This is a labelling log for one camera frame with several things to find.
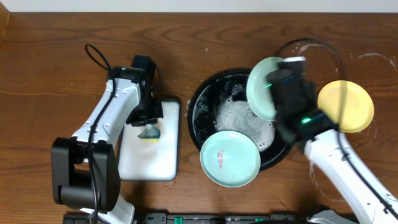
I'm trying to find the green yellow sponge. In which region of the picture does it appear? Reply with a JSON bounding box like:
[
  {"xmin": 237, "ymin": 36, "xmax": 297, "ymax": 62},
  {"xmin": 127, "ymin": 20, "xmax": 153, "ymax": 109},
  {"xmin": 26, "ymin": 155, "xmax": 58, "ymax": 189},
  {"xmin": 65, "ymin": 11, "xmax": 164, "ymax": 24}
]
[{"xmin": 137, "ymin": 124, "xmax": 161, "ymax": 142}]

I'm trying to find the mint plate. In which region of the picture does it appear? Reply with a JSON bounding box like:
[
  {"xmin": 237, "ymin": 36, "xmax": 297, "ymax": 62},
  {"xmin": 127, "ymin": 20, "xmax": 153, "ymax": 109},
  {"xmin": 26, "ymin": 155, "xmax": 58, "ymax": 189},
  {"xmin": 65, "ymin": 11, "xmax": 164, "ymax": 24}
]
[
  {"xmin": 246, "ymin": 57, "xmax": 282, "ymax": 121},
  {"xmin": 200, "ymin": 131, "xmax": 261, "ymax": 188}
]

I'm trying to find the yellow plate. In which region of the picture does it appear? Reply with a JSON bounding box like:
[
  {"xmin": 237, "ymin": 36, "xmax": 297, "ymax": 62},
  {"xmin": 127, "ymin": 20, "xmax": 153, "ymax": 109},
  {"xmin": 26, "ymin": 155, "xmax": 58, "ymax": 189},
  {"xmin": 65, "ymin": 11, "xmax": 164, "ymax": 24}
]
[{"xmin": 317, "ymin": 80, "xmax": 374, "ymax": 133}]

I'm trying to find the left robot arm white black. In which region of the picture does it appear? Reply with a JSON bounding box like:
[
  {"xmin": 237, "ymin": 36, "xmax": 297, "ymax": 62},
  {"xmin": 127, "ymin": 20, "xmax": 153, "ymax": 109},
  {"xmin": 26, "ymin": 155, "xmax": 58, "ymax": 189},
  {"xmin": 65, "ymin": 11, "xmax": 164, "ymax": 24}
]
[{"xmin": 51, "ymin": 65, "xmax": 163, "ymax": 223}]

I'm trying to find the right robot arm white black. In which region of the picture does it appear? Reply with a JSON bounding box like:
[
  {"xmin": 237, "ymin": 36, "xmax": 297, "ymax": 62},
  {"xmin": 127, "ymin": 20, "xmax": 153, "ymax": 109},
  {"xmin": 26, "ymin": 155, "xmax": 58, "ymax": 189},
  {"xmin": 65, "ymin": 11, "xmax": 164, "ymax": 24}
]
[{"xmin": 267, "ymin": 57, "xmax": 397, "ymax": 223}]

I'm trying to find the black rectangular soap tray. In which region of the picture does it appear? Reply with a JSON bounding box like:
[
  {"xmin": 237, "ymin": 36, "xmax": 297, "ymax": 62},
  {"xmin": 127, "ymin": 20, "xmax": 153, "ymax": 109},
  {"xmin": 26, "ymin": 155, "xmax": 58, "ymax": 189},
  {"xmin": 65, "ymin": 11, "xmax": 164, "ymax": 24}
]
[{"xmin": 118, "ymin": 99, "xmax": 180, "ymax": 182}]

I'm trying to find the round black tray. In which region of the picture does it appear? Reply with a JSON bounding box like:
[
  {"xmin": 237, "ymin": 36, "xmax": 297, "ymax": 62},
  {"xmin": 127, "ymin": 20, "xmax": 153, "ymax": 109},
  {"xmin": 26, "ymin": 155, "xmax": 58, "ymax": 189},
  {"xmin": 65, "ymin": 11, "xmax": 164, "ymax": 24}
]
[{"xmin": 187, "ymin": 68, "xmax": 292, "ymax": 171}]

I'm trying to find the mint plate front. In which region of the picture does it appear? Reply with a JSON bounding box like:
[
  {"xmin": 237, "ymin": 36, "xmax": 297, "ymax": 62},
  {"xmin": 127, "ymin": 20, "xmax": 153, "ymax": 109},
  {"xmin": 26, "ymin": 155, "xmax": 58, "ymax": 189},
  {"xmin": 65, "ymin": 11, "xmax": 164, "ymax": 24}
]
[{"xmin": 200, "ymin": 131, "xmax": 261, "ymax": 188}]

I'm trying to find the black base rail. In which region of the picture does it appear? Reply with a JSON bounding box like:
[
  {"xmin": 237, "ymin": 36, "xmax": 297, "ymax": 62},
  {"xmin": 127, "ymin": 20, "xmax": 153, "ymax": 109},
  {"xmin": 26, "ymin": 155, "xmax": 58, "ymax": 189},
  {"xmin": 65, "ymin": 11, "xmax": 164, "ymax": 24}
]
[{"xmin": 62, "ymin": 207, "xmax": 358, "ymax": 224}]

